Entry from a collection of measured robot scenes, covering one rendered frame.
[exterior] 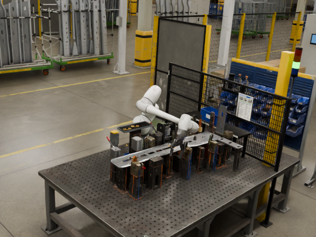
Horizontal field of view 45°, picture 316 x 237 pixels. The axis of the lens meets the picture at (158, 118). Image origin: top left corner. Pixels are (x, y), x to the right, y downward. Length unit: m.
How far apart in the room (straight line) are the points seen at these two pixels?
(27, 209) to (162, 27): 3.82
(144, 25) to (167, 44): 4.91
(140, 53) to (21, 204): 7.72
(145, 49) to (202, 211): 8.68
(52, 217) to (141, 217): 1.24
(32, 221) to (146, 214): 1.64
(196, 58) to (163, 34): 0.85
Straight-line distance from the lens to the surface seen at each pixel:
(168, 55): 6.84
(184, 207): 3.59
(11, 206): 4.98
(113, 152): 3.76
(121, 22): 10.81
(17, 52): 10.72
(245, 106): 4.55
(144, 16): 11.68
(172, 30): 6.74
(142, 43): 11.73
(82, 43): 11.87
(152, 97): 4.02
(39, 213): 4.78
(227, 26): 8.45
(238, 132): 4.51
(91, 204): 3.59
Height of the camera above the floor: 2.65
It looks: 20 degrees down
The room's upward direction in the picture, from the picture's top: 4 degrees clockwise
